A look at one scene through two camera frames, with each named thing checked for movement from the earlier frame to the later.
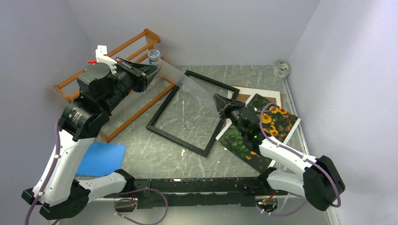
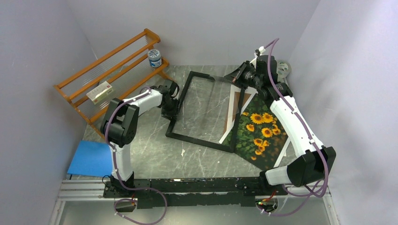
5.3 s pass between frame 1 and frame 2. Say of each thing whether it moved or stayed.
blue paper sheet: stayed
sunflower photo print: stayed
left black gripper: moved
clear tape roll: stayed
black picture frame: moved
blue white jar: stayed
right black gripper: moved
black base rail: stayed
